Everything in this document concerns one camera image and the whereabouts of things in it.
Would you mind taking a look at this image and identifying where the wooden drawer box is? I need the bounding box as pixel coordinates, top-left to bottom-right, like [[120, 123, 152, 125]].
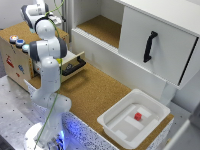
[[0, 21, 71, 93]]

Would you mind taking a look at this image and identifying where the red button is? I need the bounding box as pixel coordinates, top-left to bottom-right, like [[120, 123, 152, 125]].
[[8, 34, 19, 44]]

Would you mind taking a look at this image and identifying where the wooden drawer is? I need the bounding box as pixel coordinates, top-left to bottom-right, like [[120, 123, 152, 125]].
[[32, 49, 87, 78]]

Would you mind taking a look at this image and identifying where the white cabinet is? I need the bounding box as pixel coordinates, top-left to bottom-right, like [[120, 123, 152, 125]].
[[68, 0, 200, 107]]

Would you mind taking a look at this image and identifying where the white sliding door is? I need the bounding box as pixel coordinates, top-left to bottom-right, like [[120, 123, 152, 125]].
[[117, 5, 199, 87]]

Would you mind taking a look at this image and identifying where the black door handle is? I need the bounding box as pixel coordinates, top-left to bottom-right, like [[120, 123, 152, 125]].
[[142, 30, 159, 64]]

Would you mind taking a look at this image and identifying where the pink block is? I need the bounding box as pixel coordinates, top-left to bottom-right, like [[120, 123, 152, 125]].
[[134, 112, 143, 121]]

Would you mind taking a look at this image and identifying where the blue button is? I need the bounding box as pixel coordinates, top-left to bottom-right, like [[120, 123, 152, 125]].
[[15, 38, 26, 47]]

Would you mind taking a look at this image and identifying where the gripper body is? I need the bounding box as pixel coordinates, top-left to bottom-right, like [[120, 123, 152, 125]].
[[49, 13, 65, 28]]

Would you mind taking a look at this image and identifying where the green cable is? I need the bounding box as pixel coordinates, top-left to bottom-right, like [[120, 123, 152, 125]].
[[33, 0, 67, 150]]

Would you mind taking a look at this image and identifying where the white plastic box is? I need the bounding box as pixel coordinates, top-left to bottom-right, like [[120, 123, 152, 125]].
[[96, 88, 172, 150]]

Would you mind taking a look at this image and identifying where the green button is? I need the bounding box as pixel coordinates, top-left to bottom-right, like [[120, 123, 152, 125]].
[[21, 44, 31, 54]]

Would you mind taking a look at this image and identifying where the black drawer handle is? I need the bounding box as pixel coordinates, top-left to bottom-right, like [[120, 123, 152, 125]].
[[61, 56, 87, 77]]

